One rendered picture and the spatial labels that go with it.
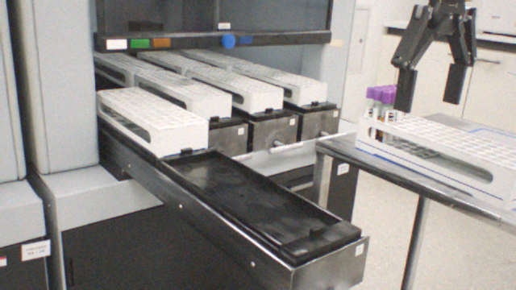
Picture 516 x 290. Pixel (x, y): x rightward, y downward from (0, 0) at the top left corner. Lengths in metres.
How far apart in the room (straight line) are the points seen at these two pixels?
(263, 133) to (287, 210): 0.42
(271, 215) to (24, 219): 0.43
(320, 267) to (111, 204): 0.47
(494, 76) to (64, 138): 2.46
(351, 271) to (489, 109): 2.42
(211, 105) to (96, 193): 0.30
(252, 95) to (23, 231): 0.53
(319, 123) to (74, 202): 0.61
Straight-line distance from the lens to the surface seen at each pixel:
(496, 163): 0.73
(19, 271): 0.91
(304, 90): 1.15
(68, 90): 0.91
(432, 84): 3.12
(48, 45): 0.89
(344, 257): 0.59
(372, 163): 0.82
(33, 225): 0.88
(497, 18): 2.94
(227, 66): 1.38
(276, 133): 1.07
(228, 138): 0.99
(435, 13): 0.78
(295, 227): 0.61
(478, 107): 2.99
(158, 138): 0.78
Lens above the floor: 1.10
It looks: 20 degrees down
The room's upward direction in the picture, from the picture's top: 4 degrees clockwise
